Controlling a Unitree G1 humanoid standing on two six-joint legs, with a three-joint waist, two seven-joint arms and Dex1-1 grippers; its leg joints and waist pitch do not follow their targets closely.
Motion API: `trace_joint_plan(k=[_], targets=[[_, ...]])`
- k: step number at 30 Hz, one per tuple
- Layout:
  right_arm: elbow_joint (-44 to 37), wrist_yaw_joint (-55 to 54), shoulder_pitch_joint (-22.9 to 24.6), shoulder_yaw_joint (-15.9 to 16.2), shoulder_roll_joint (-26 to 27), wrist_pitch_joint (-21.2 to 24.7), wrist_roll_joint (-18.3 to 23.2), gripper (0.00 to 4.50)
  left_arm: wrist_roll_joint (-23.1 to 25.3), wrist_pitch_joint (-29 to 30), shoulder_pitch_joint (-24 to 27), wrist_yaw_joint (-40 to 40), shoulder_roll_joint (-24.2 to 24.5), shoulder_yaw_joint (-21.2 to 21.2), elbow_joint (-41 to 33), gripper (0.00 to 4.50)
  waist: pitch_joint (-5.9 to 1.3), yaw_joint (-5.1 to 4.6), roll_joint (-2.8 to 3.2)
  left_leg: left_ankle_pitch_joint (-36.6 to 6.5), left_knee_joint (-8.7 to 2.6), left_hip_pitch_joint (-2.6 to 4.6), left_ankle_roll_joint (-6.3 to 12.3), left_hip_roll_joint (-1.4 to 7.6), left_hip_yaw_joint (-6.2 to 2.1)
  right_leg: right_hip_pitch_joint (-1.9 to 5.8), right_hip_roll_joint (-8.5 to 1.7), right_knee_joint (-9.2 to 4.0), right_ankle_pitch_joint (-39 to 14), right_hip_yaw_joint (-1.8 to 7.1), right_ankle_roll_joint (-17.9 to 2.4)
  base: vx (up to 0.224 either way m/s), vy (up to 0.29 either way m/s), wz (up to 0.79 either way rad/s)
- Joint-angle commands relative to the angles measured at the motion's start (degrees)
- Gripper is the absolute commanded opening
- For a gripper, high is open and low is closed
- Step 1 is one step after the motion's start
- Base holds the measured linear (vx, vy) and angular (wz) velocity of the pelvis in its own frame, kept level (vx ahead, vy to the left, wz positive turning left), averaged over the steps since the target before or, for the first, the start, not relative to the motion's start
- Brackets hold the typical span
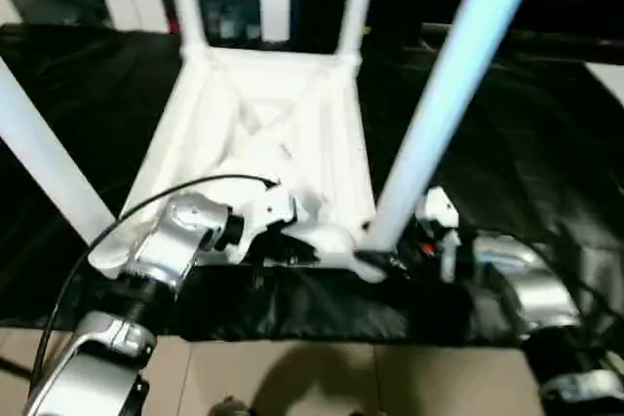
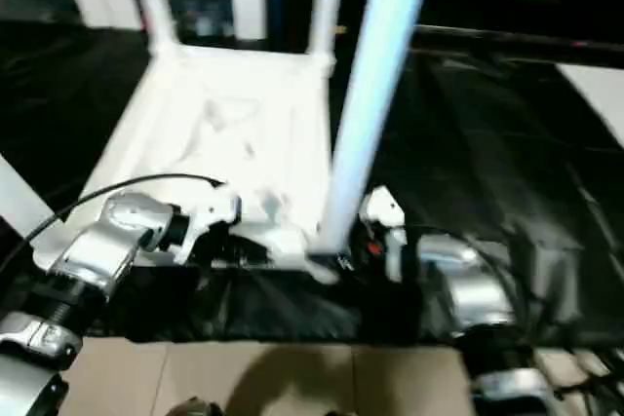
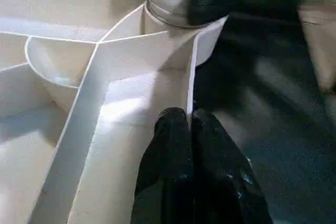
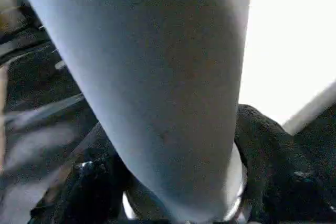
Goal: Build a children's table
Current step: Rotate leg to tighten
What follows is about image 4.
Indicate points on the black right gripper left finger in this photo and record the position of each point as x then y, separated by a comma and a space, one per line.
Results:
89, 187

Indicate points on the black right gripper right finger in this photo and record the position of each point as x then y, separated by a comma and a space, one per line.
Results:
289, 182

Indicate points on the white plastic table leg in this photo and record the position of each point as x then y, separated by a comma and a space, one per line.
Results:
157, 77

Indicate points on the white plastic table top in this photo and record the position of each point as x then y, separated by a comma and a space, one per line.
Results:
294, 40

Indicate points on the black work mat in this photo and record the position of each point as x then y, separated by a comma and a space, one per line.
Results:
31, 103

